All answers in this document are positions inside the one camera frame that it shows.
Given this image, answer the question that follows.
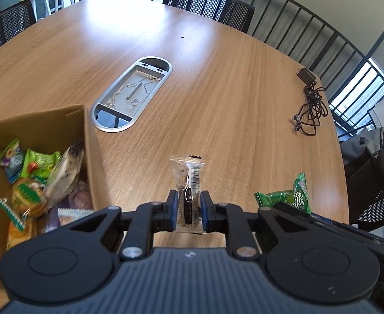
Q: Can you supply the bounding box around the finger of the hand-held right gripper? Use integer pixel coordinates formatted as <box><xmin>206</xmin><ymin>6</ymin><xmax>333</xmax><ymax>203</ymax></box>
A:
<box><xmin>272</xmin><ymin>202</ymin><xmax>336</xmax><ymax>227</ymax></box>

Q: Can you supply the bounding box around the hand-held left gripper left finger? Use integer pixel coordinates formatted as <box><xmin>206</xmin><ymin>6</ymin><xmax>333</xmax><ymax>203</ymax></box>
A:
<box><xmin>68</xmin><ymin>189</ymin><xmax>179</xmax><ymax>258</ymax></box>

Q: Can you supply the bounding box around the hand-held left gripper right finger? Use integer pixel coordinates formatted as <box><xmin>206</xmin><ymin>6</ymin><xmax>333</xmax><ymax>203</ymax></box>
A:
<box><xmin>201</xmin><ymin>190</ymin><xmax>312</xmax><ymax>258</ymax></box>

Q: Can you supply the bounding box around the clear brown snack packet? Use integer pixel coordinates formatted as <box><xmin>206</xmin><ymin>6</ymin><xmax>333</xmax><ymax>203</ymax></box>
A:
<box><xmin>170</xmin><ymin>154</ymin><xmax>206</xmax><ymax>235</ymax></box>

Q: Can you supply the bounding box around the dark green triangular snack packet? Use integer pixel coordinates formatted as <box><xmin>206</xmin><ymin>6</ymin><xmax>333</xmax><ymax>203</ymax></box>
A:
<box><xmin>254</xmin><ymin>172</ymin><xmax>311</xmax><ymax>215</ymax></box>

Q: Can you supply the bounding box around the brown cardboard box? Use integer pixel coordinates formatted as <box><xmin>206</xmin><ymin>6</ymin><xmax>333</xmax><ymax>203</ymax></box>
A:
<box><xmin>0</xmin><ymin>105</ymin><xmax>109</xmax><ymax>290</ymax></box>

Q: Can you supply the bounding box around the pink snack packet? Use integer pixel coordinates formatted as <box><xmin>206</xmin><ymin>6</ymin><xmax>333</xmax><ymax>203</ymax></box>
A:
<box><xmin>57</xmin><ymin>208</ymin><xmax>94</xmax><ymax>226</ymax></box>

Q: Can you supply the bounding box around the white black sesame snack packet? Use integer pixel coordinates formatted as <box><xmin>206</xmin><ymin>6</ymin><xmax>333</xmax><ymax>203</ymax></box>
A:
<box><xmin>43</xmin><ymin>139</ymin><xmax>85</xmax><ymax>208</ymax></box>

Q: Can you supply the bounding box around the light green snack packet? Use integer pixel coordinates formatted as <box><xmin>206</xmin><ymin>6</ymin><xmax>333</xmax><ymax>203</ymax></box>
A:
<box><xmin>22</xmin><ymin>148</ymin><xmax>62</xmax><ymax>179</ymax></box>

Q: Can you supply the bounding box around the green white cookie packet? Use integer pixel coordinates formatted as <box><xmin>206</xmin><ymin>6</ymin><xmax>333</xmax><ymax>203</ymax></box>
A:
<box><xmin>0</xmin><ymin>177</ymin><xmax>50</xmax><ymax>230</ymax></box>

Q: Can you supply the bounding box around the orange rice cracker packet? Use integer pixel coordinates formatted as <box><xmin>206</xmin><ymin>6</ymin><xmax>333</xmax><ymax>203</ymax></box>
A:
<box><xmin>6</xmin><ymin>217</ymin><xmax>38</xmax><ymax>251</ymax></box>

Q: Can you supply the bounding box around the blue green plum snack packet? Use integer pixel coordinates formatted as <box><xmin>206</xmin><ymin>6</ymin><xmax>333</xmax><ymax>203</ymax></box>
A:
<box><xmin>0</xmin><ymin>138</ymin><xmax>24</xmax><ymax>184</ymax></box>

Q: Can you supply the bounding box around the black mesh office chair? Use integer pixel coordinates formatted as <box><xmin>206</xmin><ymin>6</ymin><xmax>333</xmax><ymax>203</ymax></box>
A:
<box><xmin>163</xmin><ymin>0</ymin><xmax>255</xmax><ymax>34</ymax></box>
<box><xmin>349</xmin><ymin>188</ymin><xmax>384</xmax><ymax>233</ymax></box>
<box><xmin>0</xmin><ymin>0</ymin><xmax>37</xmax><ymax>61</ymax></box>

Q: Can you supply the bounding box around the grey black backpack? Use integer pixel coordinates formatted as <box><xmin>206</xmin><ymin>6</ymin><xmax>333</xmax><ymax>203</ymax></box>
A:
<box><xmin>340</xmin><ymin>127</ymin><xmax>384</xmax><ymax>200</ymax></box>

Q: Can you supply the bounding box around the black metal railing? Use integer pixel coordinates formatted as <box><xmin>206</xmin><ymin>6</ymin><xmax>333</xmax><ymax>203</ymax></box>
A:
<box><xmin>238</xmin><ymin>0</ymin><xmax>384</xmax><ymax>131</ymax></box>

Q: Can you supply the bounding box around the black charger with cable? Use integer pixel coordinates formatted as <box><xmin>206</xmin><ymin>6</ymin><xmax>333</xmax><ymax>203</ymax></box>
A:
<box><xmin>291</xmin><ymin>68</ymin><xmax>329</xmax><ymax>136</ymax></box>

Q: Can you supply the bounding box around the grey oval table cable tray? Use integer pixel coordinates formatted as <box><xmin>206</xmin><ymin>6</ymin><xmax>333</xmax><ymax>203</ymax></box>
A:
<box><xmin>91</xmin><ymin>57</ymin><xmax>173</xmax><ymax>133</ymax></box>

